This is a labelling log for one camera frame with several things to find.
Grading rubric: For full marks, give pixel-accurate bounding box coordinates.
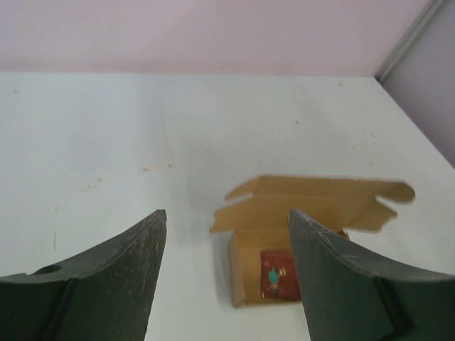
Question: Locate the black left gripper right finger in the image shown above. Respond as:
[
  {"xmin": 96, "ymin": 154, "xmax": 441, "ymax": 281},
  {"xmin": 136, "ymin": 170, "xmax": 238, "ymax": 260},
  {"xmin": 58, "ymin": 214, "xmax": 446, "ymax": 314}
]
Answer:
[{"xmin": 288, "ymin": 210, "xmax": 454, "ymax": 340}]

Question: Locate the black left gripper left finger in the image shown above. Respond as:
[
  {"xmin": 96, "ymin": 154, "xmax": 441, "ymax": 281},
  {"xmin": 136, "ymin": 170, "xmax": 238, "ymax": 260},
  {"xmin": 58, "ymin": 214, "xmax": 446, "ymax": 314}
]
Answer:
[{"xmin": 1, "ymin": 210, "xmax": 167, "ymax": 340}]

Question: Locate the small red packet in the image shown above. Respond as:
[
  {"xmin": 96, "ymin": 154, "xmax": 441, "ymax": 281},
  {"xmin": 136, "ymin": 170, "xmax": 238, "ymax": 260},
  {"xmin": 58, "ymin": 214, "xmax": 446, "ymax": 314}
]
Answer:
[{"xmin": 260, "ymin": 249, "xmax": 301, "ymax": 301}]

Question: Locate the brown cardboard paper box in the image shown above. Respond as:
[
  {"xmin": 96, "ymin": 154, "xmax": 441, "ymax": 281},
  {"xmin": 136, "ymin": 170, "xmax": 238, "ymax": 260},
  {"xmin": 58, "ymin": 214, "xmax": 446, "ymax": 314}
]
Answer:
[{"xmin": 211, "ymin": 175, "xmax": 415, "ymax": 308}]

